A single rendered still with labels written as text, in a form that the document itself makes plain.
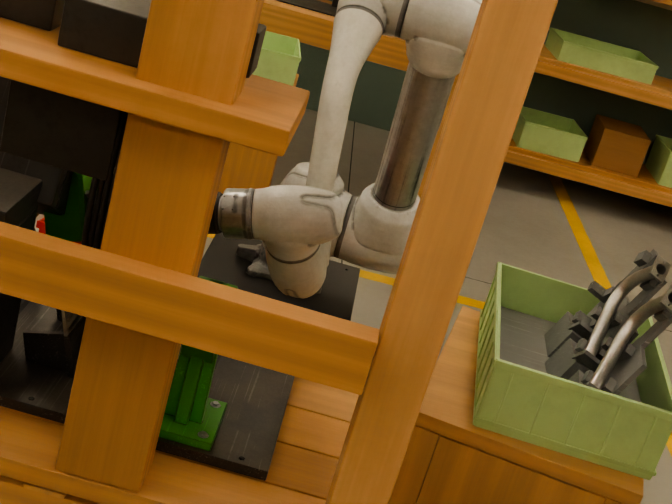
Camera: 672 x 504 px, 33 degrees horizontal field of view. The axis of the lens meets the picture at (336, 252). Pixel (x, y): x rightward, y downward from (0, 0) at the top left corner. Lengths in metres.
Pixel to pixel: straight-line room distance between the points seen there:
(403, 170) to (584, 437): 0.70
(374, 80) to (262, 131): 6.11
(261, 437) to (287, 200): 0.43
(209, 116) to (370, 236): 1.11
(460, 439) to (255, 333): 0.99
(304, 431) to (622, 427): 0.76
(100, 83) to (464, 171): 0.51
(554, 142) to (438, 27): 5.02
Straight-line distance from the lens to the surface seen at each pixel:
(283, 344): 1.67
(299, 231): 1.98
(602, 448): 2.61
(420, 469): 2.62
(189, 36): 1.61
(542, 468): 2.57
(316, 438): 2.16
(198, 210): 1.67
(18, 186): 1.99
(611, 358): 2.61
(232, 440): 2.05
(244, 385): 2.23
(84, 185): 2.09
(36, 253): 1.70
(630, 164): 7.44
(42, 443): 1.98
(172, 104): 1.59
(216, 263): 2.74
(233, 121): 1.58
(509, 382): 2.53
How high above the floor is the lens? 1.97
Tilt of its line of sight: 21 degrees down
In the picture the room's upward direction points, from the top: 16 degrees clockwise
